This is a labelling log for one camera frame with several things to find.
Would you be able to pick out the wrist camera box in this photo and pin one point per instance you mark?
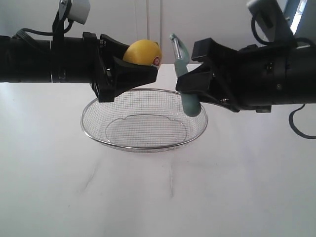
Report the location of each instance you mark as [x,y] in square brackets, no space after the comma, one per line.
[75,10]
[268,24]

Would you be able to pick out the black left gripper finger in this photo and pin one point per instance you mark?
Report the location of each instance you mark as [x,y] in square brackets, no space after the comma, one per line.
[111,54]
[127,76]

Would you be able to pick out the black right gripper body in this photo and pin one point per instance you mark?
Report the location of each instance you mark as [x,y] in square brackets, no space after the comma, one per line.
[255,79]

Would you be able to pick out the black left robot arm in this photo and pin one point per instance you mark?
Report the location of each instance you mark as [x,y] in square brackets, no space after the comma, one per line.
[69,62]

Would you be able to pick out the yellow lemon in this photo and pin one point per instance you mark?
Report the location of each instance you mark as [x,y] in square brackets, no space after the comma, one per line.
[144,52]

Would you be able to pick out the teal handled peeler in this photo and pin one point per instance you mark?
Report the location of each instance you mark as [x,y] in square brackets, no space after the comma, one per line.
[190,101]

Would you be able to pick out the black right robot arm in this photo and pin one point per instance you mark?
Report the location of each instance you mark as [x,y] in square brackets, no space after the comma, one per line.
[301,74]

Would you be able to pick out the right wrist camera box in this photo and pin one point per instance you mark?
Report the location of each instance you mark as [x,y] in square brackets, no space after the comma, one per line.
[268,24]

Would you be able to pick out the oval steel mesh basket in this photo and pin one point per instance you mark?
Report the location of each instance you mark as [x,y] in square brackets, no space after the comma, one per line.
[143,120]

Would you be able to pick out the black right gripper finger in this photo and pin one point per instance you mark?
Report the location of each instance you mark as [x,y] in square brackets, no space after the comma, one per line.
[207,87]
[208,49]

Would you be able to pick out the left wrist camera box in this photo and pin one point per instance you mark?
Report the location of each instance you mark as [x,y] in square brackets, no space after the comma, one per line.
[75,10]

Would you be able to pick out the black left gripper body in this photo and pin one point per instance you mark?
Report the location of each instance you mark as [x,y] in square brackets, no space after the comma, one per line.
[102,82]

